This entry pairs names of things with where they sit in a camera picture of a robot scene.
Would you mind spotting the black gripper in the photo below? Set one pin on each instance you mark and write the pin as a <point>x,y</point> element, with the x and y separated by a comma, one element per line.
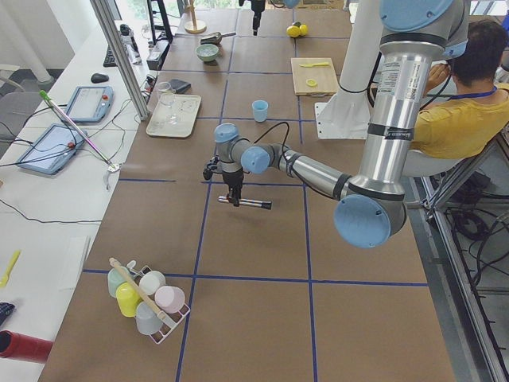
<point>233,178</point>
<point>256,9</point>

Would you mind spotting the steel muddler black tip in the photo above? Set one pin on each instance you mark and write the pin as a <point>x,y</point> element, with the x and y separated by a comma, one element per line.
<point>267,205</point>

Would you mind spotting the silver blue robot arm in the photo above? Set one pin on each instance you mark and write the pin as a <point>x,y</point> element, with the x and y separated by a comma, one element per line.
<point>391,49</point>

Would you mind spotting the yellow lemon left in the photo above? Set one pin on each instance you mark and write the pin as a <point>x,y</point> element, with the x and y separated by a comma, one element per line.
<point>293,31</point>

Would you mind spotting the wooden cup tree stand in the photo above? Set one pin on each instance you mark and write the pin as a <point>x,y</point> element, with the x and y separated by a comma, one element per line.
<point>194,25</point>

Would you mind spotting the light blue paper cup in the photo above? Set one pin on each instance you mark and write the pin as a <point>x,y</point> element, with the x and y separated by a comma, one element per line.
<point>260,110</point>

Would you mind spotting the pink cup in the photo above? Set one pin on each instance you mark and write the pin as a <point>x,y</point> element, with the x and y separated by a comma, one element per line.
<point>170,298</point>

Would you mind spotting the white cup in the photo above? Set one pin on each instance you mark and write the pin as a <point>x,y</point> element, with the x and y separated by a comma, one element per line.
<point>151,282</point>

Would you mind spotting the white cup rack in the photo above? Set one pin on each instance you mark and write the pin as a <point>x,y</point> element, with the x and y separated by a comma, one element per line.
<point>132,275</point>

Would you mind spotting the mint green cup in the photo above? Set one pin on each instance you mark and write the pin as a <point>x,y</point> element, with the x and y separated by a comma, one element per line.
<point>114,280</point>

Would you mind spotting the yellow cup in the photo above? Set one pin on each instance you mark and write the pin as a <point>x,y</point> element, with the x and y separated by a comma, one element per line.
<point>128,299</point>

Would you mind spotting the grey-blue cup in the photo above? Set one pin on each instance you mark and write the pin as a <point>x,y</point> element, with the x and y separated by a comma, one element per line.
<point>147,321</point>

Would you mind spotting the steel ice scoop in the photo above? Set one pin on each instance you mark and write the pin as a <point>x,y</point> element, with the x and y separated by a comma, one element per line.
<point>215,38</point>

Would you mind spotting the green bowl of ice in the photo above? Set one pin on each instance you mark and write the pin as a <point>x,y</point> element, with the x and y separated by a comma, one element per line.
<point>207,53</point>

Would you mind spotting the yellow plastic knife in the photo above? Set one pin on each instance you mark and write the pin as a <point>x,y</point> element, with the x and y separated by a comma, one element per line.
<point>315,64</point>

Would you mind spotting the wooden cutting board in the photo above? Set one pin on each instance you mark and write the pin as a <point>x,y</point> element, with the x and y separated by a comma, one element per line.
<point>327,83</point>

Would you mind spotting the cream bear tray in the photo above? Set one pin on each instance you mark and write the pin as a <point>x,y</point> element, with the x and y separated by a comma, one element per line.
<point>186,107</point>

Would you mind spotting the black computer box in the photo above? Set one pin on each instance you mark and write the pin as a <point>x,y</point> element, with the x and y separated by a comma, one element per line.
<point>157,55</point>

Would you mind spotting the clear wine glass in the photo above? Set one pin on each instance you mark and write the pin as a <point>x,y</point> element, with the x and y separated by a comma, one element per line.
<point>167,99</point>

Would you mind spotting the green pink reacher stick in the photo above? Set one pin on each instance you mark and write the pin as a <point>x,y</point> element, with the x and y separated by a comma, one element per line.
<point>111,167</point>

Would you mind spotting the far blue teach pendant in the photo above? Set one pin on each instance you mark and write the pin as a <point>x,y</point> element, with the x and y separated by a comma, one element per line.
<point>90,104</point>

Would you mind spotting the blue teach pendant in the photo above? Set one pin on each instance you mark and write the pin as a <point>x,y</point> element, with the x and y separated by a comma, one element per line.
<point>52,151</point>
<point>90,104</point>

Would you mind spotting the black computer mouse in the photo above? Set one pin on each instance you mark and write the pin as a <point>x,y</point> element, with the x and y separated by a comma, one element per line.
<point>98,78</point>

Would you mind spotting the near blue teach pendant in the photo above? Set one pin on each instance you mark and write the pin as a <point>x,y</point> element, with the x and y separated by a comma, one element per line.
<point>52,151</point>

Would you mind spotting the person in yellow shirt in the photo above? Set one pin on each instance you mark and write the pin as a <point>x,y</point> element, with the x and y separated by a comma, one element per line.
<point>463,125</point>

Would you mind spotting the red bottle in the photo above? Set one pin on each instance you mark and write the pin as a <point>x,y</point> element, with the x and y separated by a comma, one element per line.
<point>20,347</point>

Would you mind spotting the aluminium frame post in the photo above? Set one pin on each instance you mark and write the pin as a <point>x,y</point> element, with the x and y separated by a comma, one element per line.
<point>108,26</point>

